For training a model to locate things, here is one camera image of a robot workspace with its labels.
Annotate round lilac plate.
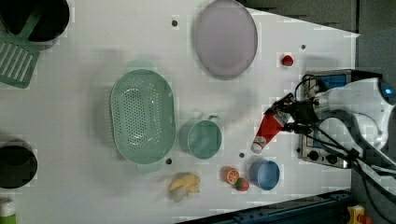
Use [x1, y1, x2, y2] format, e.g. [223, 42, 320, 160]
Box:
[194, 0, 258, 79]

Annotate green cup with handle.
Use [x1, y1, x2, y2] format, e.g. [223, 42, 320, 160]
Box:
[179, 115, 222, 160]

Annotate green slotted spatula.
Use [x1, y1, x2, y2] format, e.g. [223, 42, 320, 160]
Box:
[0, 9, 40, 89]

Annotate red felt ketchup bottle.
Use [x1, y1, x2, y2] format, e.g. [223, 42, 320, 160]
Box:
[250, 110, 291, 154]

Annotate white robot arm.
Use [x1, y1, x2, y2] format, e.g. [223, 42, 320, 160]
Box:
[265, 77, 395, 196]

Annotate orange slice toy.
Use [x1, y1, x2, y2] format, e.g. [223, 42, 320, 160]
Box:
[224, 167, 239, 185]

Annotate yellow banana toy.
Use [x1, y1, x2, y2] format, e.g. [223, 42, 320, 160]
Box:
[168, 173, 201, 203]

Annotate blue cup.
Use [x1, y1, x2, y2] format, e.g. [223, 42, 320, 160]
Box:
[249, 159, 280, 190]

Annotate black pot top left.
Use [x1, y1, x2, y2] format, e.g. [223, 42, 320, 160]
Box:
[0, 0, 70, 42]

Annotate small red strawberry toy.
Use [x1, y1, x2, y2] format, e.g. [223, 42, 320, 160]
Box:
[281, 55, 294, 66]

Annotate black pot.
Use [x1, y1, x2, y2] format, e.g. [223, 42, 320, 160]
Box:
[0, 140, 38, 189]
[0, 0, 70, 42]

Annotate yellow red emergency button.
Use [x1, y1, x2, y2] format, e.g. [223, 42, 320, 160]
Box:
[347, 205, 373, 224]

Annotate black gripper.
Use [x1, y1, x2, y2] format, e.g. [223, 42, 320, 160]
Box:
[265, 92, 318, 134]

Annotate green white bottle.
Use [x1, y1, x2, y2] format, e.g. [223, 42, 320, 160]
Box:
[0, 198, 17, 224]

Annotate black pot lower left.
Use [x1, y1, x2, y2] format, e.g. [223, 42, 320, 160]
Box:
[0, 140, 38, 189]

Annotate silver toy oven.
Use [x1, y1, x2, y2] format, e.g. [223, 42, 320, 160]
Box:
[297, 68, 382, 170]

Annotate green perforated colander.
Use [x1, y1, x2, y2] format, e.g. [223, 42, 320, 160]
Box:
[109, 61, 177, 174]

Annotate blue metal frame rail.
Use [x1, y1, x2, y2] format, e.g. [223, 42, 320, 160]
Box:
[178, 190, 355, 224]

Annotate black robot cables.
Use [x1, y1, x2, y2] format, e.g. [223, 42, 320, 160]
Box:
[293, 73, 396, 224]

